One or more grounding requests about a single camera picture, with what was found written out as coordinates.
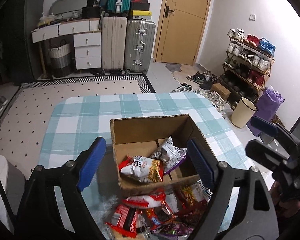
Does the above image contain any white purple patterned snack bag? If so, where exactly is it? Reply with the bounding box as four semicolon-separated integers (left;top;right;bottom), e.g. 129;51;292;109
150;136;187;174

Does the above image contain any person's right hand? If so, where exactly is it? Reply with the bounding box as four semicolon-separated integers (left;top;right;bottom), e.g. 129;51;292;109
269;181;300;233

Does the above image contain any cream waste bin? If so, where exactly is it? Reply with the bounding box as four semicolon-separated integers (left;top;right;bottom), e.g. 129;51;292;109
231;97;258;128

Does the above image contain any purple gift bag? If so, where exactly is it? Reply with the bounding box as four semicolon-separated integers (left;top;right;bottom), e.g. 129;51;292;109
246;86;286;137

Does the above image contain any small brown cardboard box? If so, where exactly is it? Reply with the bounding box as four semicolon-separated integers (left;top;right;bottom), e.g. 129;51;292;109
210;83;231;101

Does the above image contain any teal white checkered tablecloth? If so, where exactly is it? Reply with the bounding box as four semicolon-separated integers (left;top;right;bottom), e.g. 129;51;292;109
39;92;253;230

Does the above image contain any orange white noodle snack bag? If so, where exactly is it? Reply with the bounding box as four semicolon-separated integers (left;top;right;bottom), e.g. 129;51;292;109
118;156;164;184

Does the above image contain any red white snack pack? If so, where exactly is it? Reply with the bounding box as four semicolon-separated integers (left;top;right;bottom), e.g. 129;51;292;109
122;192;166;209

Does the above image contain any wooden shoe rack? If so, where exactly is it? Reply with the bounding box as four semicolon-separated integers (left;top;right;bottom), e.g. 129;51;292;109
219;28;276;105

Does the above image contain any red chocolate cookie pack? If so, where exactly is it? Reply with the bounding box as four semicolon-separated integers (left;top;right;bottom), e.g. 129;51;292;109
145;200;175;229

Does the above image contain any dotted beige rug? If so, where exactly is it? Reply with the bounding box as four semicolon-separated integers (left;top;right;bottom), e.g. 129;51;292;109
0;74;156;181

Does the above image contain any grey slippers pair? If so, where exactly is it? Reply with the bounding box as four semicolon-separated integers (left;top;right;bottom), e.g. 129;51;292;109
0;96;8;113

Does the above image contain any grey white woven basket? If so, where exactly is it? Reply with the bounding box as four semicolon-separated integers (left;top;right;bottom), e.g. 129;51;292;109
49;40;72;78

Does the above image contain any white drawer desk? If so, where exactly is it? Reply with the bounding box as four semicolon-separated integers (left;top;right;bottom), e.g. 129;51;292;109
32;18;102;70

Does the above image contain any wooden door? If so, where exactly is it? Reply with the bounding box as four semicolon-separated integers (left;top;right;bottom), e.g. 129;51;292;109
153;0;210;66

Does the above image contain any beige hard suitcase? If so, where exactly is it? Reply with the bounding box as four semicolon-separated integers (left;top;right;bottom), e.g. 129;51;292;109
101;17;127;72

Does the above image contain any silver aluminium suitcase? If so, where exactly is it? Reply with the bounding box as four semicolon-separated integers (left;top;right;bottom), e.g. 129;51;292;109
124;20;156;74

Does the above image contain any stack of shoe boxes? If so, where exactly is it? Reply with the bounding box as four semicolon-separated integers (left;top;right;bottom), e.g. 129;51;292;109
128;0;152;20

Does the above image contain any dark grey refrigerator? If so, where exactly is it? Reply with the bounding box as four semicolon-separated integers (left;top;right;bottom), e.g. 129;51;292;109
12;0;44;83

